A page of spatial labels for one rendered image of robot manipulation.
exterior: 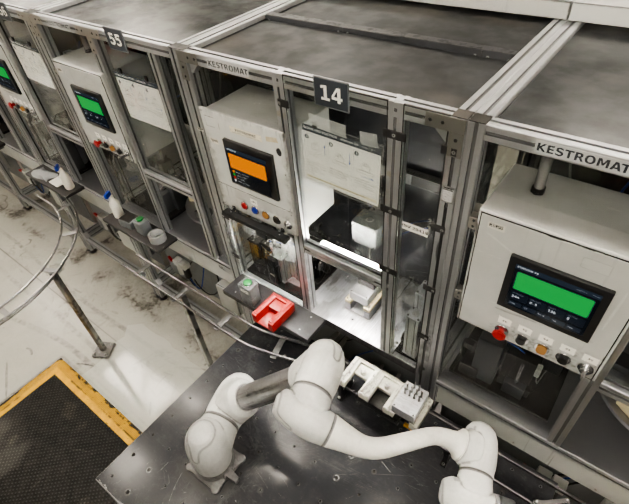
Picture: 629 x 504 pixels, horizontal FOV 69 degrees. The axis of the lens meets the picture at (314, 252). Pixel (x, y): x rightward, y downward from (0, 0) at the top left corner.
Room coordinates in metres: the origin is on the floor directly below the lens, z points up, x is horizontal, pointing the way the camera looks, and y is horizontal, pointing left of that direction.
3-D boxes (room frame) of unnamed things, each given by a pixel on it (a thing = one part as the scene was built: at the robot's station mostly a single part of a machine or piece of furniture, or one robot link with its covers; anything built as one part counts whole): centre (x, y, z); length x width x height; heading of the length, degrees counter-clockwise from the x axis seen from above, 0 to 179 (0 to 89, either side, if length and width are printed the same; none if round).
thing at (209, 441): (0.83, 0.49, 0.85); 0.18 x 0.16 x 0.22; 156
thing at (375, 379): (0.96, -0.23, 0.84); 0.36 x 0.14 x 0.10; 48
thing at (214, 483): (0.81, 0.48, 0.71); 0.22 x 0.18 x 0.06; 48
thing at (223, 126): (1.62, 0.14, 1.60); 0.42 x 0.29 x 0.46; 48
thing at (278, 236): (1.52, 0.23, 1.37); 0.36 x 0.04 x 0.04; 48
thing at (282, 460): (0.71, 0.08, 0.66); 1.50 x 1.06 x 0.04; 48
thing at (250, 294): (1.50, 0.32, 0.97); 0.08 x 0.08 x 0.12; 48
